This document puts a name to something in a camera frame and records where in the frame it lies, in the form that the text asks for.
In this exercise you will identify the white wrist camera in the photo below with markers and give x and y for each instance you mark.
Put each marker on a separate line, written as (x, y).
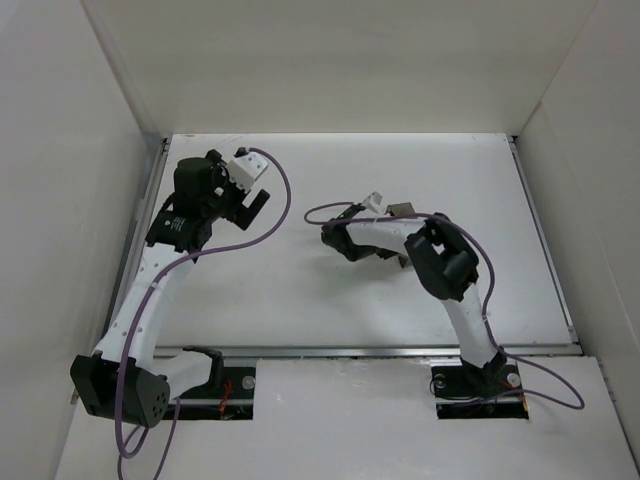
(374, 203)
(246, 168)

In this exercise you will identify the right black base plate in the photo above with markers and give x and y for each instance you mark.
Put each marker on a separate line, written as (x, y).
(458, 397)

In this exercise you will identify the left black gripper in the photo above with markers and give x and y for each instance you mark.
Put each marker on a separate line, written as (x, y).
(240, 212)

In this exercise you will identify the smoky transparent plastic box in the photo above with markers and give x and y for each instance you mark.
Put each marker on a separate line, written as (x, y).
(400, 210)

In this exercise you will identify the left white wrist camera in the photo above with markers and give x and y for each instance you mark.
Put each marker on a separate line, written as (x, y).
(246, 168)

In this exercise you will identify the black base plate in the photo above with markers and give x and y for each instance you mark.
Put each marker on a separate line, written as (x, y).
(458, 397)
(231, 400)

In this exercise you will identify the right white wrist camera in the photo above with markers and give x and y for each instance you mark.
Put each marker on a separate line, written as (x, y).
(374, 203)

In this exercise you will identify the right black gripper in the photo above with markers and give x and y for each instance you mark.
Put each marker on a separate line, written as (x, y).
(338, 240)

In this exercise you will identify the aluminium table frame rail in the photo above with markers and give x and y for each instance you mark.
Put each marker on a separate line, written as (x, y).
(277, 290)

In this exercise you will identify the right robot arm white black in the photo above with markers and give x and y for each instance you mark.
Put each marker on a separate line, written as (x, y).
(447, 268)

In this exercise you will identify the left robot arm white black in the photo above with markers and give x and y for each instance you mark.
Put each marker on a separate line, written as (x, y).
(121, 378)

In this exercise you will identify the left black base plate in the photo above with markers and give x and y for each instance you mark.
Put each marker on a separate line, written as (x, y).
(231, 400)

